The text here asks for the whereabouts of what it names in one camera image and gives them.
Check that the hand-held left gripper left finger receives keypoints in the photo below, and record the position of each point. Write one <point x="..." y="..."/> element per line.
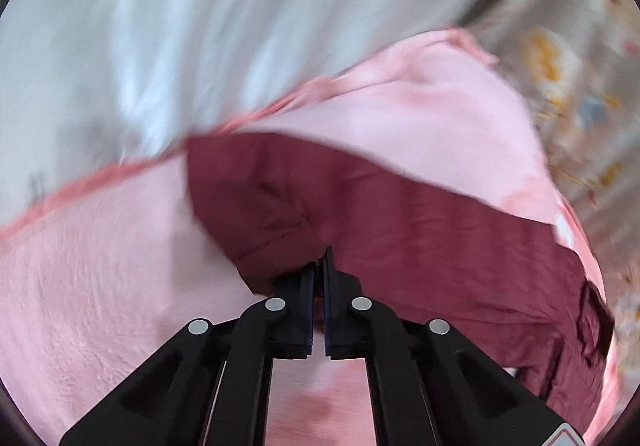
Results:
<point x="306" y="316"/>

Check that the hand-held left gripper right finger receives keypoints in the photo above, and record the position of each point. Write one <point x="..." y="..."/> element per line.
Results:
<point x="330" y="316"/>

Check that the maroon down jacket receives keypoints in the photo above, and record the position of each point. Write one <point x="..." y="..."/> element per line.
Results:
<point x="400" y="236"/>

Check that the pink fleece blanket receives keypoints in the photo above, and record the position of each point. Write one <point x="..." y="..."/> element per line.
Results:
<point x="100" y="276"/>

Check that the white cloth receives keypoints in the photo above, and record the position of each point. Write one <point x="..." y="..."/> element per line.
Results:
<point x="175" y="50"/>

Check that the grey floral bed sheet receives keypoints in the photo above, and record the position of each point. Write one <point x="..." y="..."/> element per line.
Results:
<point x="575" y="75"/>

